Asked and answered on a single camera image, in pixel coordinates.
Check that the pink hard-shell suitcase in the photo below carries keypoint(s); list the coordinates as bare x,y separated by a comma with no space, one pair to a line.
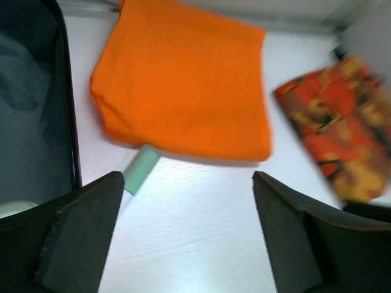
39,147

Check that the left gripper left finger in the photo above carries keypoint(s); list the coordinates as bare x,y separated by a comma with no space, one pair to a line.
61,245

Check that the pale green cylinder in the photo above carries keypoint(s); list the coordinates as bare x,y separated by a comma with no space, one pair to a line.
139,168

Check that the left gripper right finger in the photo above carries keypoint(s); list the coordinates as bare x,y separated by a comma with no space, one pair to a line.
314,247

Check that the orange camouflage garment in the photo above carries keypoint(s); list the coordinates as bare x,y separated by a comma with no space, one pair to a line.
341,115

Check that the orange cloth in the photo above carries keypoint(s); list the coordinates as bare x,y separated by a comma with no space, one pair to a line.
184,80

